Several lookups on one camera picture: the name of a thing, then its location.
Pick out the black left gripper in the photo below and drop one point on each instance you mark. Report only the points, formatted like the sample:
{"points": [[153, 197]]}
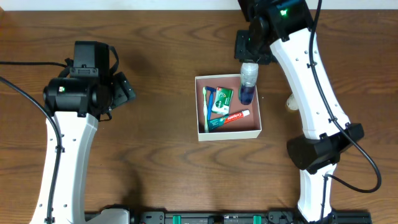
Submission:
{"points": [[123, 90]]}

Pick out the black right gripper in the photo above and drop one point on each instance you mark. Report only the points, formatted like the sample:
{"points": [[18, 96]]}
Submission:
{"points": [[252, 56]]}

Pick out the clear blue soap pump bottle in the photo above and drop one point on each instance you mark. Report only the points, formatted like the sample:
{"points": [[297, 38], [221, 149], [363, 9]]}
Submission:
{"points": [[248, 77]]}

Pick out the green white soap packet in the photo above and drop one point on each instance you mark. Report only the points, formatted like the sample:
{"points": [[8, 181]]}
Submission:
{"points": [[222, 100]]}

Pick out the blue disposable razor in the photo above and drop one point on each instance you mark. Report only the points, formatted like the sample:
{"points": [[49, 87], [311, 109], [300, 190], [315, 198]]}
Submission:
{"points": [[211, 100]]}

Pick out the green white toothbrush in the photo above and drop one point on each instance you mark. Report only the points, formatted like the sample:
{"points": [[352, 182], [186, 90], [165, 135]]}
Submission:
{"points": [[205, 110]]}

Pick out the white floral lotion tube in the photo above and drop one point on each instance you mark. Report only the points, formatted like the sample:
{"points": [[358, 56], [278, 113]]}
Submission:
{"points": [[291, 104]]}

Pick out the red green toothpaste tube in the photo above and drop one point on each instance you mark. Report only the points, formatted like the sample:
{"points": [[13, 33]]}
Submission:
{"points": [[218, 122]]}

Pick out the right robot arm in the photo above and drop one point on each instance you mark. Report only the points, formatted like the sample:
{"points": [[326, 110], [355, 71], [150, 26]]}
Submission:
{"points": [[284, 32]]}

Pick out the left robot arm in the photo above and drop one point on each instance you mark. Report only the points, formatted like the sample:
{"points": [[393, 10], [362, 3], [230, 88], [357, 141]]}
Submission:
{"points": [[75, 100]]}

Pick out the white square cardboard box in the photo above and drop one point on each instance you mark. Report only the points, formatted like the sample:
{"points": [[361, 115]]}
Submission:
{"points": [[244, 128]]}

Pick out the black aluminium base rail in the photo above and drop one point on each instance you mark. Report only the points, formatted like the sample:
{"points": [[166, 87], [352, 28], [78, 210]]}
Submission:
{"points": [[227, 217]]}

